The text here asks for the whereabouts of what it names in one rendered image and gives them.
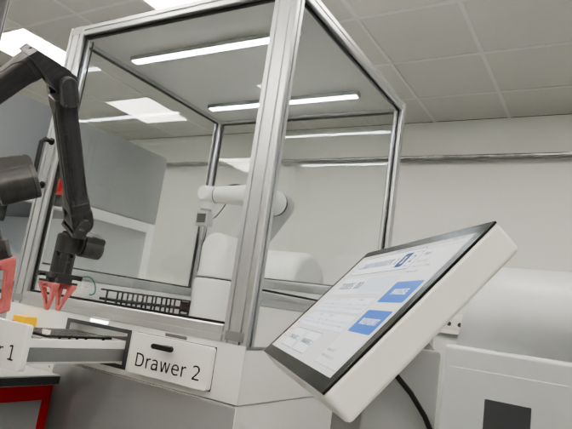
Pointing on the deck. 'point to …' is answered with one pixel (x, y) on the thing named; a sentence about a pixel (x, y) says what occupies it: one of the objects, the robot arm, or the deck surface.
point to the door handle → (41, 154)
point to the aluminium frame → (290, 34)
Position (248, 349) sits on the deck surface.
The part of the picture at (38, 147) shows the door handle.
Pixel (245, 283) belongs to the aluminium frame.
